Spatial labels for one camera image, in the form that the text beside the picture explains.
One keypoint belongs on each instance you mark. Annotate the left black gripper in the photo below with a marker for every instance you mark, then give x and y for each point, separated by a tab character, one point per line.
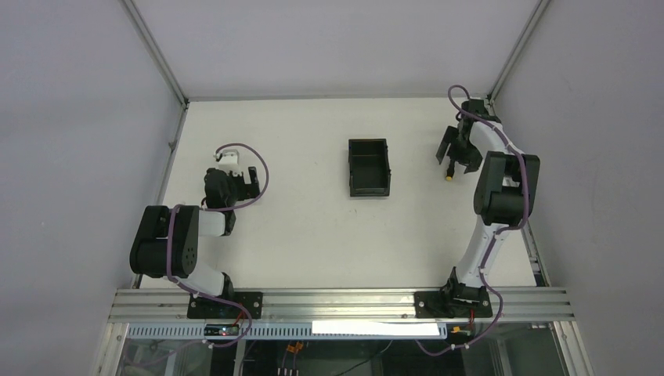
247	184

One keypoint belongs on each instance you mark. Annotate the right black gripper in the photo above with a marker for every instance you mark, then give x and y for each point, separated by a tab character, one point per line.
461	150

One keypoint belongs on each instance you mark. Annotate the black yellow screwdriver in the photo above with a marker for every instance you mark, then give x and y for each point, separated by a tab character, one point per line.
450	171

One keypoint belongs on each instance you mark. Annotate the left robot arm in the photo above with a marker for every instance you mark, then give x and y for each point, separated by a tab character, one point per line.
166	243

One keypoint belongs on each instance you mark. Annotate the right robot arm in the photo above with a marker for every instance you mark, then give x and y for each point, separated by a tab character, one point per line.
503	201

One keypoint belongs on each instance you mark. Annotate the black plastic bin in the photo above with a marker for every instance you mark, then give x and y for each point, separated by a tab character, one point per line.
368	168

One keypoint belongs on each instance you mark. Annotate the small controller board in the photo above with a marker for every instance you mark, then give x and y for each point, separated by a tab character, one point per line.
221	330

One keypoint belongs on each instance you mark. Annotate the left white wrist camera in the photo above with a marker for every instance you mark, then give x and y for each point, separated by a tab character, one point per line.
228	161

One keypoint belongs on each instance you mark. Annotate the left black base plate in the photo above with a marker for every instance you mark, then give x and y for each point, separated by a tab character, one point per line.
206	309

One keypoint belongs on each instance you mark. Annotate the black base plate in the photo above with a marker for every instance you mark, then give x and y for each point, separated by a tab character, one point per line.
434	304
206	309

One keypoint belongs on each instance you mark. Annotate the perforated cable tray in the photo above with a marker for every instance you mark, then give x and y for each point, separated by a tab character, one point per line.
316	330

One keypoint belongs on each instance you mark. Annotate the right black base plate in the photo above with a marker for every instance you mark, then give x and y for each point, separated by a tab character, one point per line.
434	304

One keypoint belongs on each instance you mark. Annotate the aluminium rail beam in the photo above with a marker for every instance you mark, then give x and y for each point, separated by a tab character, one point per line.
391	305

